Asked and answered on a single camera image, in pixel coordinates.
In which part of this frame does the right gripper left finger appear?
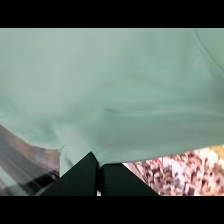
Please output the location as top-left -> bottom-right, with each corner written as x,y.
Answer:
39,151 -> 100,197

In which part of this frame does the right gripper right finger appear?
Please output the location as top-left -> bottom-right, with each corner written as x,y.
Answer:
100,162 -> 160,197

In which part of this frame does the pale green garment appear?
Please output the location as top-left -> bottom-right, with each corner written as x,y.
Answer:
0,27 -> 224,178

